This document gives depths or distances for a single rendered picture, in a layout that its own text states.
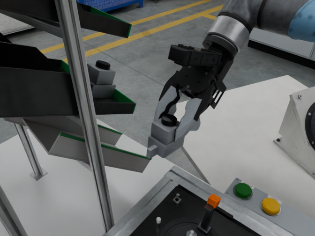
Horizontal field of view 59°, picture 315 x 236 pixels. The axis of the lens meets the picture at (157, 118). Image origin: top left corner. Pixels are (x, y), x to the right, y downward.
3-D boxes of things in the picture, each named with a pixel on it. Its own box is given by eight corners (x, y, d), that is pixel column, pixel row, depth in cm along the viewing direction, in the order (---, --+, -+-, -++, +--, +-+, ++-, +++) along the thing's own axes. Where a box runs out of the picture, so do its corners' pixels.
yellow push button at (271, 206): (264, 199, 68) (266, 194, 67) (281, 208, 66) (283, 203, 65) (258, 210, 66) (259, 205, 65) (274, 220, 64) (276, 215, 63)
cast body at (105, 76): (100, 89, 63) (108, 60, 60) (113, 98, 61) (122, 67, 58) (68, 90, 56) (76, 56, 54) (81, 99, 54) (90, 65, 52)
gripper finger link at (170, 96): (165, 135, 60) (193, 102, 59) (152, 128, 55) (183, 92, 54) (156, 126, 61) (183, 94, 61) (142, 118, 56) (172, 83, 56)
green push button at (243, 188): (238, 184, 72) (239, 180, 71) (252, 193, 70) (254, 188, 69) (230, 195, 69) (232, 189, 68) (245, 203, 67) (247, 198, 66)
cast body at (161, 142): (167, 136, 60) (171, 107, 56) (183, 145, 58) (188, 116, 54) (139, 152, 54) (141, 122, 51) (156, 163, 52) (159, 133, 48)
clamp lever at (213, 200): (202, 221, 59) (213, 192, 56) (210, 227, 58) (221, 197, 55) (193, 230, 56) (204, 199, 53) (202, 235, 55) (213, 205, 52)
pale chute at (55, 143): (113, 145, 78) (122, 132, 78) (142, 173, 70) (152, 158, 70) (20, 119, 56) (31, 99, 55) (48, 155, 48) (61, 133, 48)
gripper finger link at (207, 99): (204, 123, 52) (219, 80, 53) (201, 121, 50) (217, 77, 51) (182, 117, 54) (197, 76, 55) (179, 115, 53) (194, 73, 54)
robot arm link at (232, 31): (245, 20, 51) (208, 11, 55) (232, 41, 51) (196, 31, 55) (252, 42, 57) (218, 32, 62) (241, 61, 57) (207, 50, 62)
